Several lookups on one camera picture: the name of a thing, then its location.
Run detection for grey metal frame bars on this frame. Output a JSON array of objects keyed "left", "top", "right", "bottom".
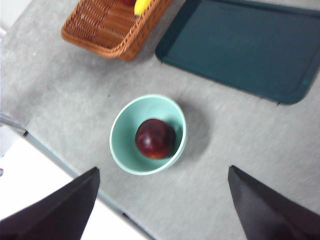
[{"left": 0, "top": 113, "right": 29, "bottom": 137}]

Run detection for teal ribbed bowl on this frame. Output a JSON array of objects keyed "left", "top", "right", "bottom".
[{"left": 109, "top": 94, "right": 188, "bottom": 176}]

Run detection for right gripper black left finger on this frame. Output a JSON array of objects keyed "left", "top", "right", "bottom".
[{"left": 0, "top": 166, "right": 101, "bottom": 240}]

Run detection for dark purple plum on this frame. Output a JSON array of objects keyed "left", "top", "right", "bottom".
[{"left": 134, "top": 118, "right": 177, "bottom": 160}]

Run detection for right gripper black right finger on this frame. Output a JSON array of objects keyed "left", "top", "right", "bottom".
[{"left": 227, "top": 164, "right": 320, "bottom": 240}]

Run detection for dark rectangular tray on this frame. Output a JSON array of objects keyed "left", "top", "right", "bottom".
[{"left": 154, "top": 0, "right": 320, "bottom": 105}]

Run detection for brown wicker basket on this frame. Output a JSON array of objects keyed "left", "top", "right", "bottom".
[{"left": 61, "top": 0, "right": 175, "bottom": 61}]

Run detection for yellow banana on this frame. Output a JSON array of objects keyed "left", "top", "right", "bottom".
[{"left": 133, "top": 0, "right": 153, "bottom": 18}]

